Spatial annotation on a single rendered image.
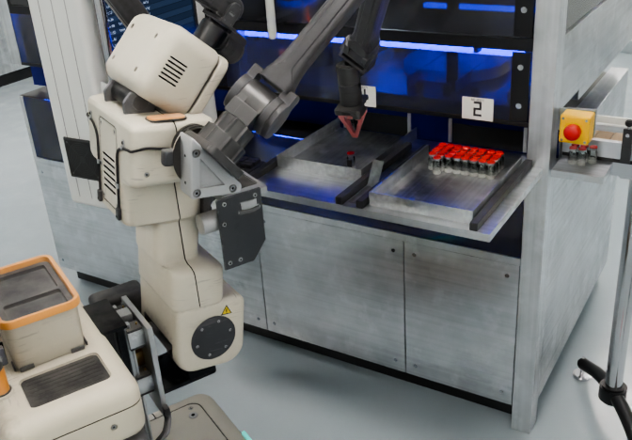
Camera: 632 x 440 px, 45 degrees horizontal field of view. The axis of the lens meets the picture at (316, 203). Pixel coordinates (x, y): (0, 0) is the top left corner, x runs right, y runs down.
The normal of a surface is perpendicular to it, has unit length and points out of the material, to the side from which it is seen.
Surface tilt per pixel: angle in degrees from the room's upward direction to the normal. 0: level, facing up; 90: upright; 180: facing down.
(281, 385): 0
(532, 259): 90
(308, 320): 90
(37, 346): 92
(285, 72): 59
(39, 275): 0
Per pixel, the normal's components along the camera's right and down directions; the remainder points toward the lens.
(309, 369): -0.07, -0.90
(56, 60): -0.47, 0.40
